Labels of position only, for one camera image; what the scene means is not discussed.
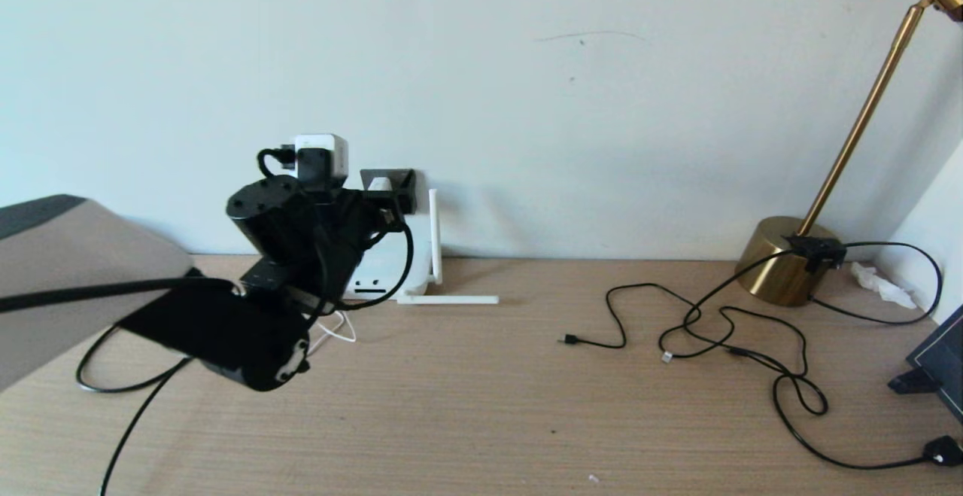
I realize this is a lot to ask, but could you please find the white router with antennas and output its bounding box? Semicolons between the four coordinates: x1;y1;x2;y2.
331;190;500;307

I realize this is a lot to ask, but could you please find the brass desk lamp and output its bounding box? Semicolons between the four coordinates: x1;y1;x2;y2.
735;0;963;309

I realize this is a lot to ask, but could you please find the crumpled white tissue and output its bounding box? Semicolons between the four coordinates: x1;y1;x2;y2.
850;263;919;310

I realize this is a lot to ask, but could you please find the grey wall socket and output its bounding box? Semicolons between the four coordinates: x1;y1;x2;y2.
360;169;417;215

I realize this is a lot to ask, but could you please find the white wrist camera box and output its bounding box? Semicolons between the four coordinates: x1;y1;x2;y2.
293;134;350;188

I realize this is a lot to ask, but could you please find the white power adapter with cord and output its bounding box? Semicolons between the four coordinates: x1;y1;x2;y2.
305;308;358;358

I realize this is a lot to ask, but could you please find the black USB cable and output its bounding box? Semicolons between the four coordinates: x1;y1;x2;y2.
557;283;963;470

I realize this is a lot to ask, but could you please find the black ethernet cable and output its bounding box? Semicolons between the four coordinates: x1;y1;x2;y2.
75;327;198;496

